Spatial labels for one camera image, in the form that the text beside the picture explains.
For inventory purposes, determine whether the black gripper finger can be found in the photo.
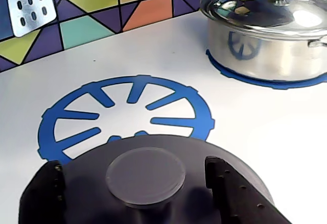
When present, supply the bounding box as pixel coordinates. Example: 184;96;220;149
205;156;292;224
17;160;67;224

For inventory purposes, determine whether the dark gray round lid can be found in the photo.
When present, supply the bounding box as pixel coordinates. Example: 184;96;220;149
19;134;276;224

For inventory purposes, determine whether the shiny steel pot lid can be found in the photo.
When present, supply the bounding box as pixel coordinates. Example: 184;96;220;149
200;0;327;35

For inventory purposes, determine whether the perforated metal spatula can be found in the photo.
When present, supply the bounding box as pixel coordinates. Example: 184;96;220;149
5;0;57;38

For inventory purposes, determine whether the blue printed burner ring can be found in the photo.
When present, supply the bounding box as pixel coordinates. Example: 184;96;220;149
37;74;215;165
205;49;327;90

